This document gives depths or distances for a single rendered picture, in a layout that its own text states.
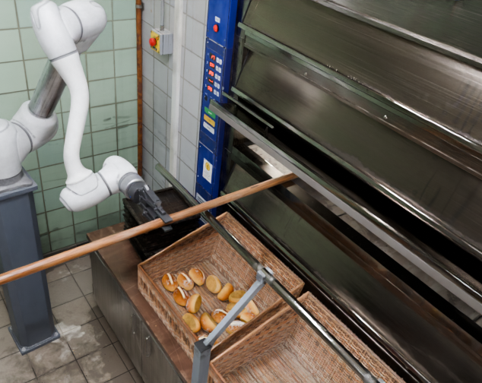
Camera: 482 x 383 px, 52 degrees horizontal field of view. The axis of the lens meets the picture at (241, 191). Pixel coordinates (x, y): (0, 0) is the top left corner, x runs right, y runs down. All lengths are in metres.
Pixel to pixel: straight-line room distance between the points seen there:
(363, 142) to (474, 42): 0.46
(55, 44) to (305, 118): 0.88
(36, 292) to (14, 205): 0.54
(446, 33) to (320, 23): 0.46
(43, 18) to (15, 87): 0.92
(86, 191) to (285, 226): 0.80
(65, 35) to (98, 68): 0.98
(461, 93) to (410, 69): 0.17
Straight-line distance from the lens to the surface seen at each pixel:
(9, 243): 2.41
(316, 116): 1.76
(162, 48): 2.50
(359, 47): 1.61
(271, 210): 2.11
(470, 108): 1.40
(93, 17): 1.94
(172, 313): 2.07
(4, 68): 2.65
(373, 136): 1.62
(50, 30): 1.82
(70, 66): 1.83
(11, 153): 2.19
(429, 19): 1.47
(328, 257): 1.93
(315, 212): 1.89
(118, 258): 2.49
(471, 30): 1.40
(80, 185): 1.86
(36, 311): 2.75
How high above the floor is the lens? 2.27
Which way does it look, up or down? 35 degrees down
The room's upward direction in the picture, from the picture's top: 8 degrees clockwise
